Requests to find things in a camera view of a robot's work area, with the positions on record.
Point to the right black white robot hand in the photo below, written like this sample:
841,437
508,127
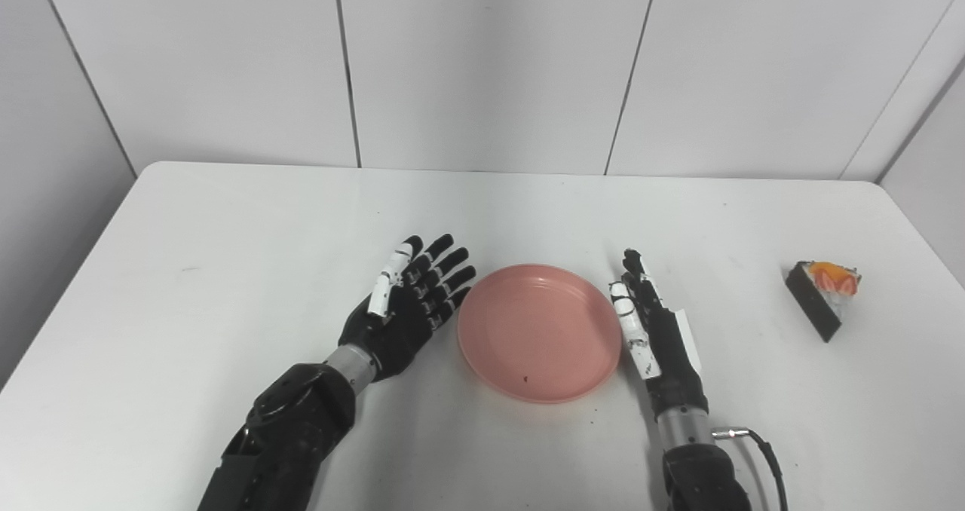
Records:
675,360

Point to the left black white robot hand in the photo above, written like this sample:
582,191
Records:
399,330

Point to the pink round plate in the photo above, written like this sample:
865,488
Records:
539,334

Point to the fruit topped cake slice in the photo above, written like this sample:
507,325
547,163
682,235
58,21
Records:
814,304

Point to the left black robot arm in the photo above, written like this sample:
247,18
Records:
290,428

